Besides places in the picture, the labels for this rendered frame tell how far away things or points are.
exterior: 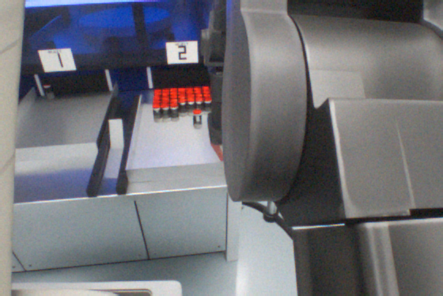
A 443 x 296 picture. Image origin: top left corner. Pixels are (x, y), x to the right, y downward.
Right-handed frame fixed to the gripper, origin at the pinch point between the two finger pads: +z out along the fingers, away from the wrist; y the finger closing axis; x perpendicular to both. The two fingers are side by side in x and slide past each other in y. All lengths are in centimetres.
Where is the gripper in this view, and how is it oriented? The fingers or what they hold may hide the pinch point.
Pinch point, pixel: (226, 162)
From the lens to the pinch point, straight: 63.2
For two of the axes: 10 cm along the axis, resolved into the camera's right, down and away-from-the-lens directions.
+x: -9.9, 0.8, -1.0
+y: -1.2, -5.4, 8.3
